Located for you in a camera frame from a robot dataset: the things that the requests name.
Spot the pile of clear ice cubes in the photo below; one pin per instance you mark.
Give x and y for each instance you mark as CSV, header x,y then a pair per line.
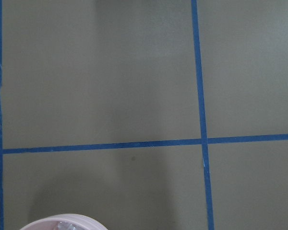
x,y
66,226

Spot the pink bowl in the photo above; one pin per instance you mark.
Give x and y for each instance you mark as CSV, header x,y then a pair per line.
x,y
49,223

